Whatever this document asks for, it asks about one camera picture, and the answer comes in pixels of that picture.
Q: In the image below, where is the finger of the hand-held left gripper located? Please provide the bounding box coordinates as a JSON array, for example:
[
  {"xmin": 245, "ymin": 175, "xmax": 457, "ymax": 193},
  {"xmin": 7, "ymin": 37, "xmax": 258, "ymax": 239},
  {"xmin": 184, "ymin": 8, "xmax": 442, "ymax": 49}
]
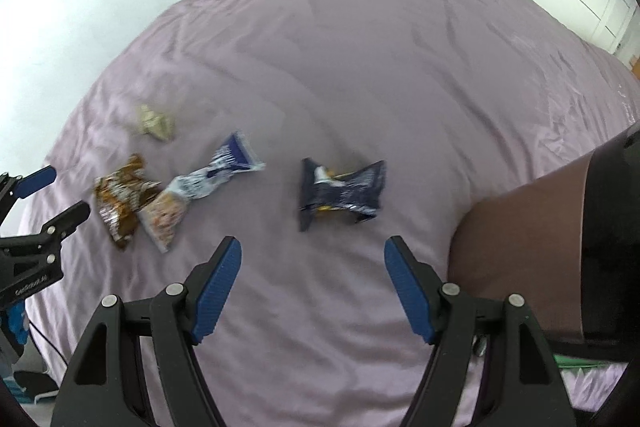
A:
[
  {"xmin": 0, "ymin": 164, "xmax": 57, "ymax": 220},
  {"xmin": 0, "ymin": 201, "xmax": 92, "ymax": 254}
]

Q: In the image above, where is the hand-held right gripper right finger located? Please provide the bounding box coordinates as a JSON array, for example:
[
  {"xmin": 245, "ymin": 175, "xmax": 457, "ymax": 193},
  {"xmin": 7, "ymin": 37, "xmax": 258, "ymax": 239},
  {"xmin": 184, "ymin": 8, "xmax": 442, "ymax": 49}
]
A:
[{"xmin": 383, "ymin": 235, "xmax": 577, "ymax": 427}]

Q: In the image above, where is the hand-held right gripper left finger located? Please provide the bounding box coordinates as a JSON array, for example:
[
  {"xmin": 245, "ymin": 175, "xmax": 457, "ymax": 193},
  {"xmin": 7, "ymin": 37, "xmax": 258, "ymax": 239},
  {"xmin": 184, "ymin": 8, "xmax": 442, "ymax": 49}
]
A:
[{"xmin": 50, "ymin": 235, "xmax": 243, "ymax": 427}]

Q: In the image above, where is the brown snack packet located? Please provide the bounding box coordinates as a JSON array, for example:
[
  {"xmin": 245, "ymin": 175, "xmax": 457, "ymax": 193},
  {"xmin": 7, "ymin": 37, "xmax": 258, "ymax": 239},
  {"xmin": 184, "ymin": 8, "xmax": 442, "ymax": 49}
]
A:
[{"xmin": 93, "ymin": 154, "xmax": 164, "ymax": 253}]

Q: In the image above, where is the dark navy snack packet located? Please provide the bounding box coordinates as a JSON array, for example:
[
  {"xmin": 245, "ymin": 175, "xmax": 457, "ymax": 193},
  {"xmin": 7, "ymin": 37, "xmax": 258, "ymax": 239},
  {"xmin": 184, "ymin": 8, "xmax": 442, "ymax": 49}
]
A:
[{"xmin": 298, "ymin": 158, "xmax": 387, "ymax": 233}]

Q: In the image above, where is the person's left hand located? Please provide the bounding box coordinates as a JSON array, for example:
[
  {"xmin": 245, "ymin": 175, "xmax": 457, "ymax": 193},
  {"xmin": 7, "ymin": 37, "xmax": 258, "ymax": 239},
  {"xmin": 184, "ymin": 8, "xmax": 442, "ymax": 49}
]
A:
[{"xmin": 0, "ymin": 302, "xmax": 29, "ymax": 360}]

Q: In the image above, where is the light blue granola bar packet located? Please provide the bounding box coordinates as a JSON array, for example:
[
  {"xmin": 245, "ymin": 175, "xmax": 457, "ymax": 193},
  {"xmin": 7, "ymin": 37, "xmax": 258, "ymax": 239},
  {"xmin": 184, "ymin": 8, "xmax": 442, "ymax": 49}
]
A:
[{"xmin": 138, "ymin": 131, "xmax": 267, "ymax": 255}]

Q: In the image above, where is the small beige snack packet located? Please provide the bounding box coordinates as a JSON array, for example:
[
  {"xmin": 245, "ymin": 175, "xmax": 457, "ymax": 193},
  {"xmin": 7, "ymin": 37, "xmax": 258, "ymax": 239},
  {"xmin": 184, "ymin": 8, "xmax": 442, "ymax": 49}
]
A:
[{"xmin": 137, "ymin": 104, "xmax": 177, "ymax": 142}]

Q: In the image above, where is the copper and black electric kettle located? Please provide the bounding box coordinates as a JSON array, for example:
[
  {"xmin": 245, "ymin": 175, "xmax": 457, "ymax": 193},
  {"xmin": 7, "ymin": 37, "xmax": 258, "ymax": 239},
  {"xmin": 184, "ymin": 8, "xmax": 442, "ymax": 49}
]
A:
[{"xmin": 448, "ymin": 121, "xmax": 640, "ymax": 348}]

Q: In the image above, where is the green tray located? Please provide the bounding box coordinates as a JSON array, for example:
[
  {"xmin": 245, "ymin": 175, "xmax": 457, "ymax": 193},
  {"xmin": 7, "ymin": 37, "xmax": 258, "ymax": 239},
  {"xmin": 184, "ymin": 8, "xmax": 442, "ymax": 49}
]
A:
[{"xmin": 557, "ymin": 353, "xmax": 623, "ymax": 374}]

